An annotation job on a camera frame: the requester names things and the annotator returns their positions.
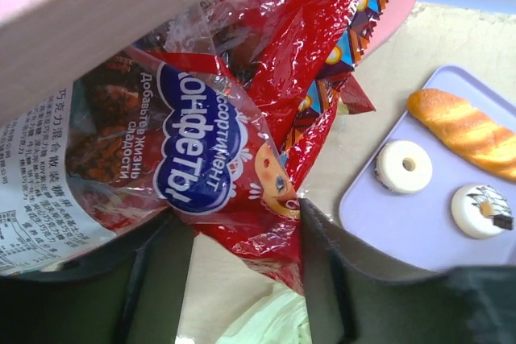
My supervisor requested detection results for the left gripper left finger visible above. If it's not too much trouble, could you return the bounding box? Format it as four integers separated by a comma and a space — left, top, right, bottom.
1, 213, 194, 343

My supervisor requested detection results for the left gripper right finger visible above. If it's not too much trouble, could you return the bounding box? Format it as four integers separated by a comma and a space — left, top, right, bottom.
300, 199, 515, 343

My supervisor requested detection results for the red candy assortment bag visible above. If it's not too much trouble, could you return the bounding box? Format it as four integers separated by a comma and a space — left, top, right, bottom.
0, 0, 398, 295

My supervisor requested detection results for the chocolate drizzled white donut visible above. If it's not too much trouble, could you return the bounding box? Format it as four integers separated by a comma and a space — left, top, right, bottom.
451, 184, 514, 239

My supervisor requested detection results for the lavender tray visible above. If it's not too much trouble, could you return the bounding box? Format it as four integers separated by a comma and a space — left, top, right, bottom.
338, 64, 516, 275

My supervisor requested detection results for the light green plastic bag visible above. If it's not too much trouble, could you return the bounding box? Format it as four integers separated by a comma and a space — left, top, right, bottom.
175, 281, 311, 344

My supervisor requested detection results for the plain white donut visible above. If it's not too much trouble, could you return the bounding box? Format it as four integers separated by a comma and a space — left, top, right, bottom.
376, 140, 433, 194

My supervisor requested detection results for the toy baguette bread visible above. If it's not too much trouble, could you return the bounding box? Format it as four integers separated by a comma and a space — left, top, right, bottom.
406, 89, 515, 182

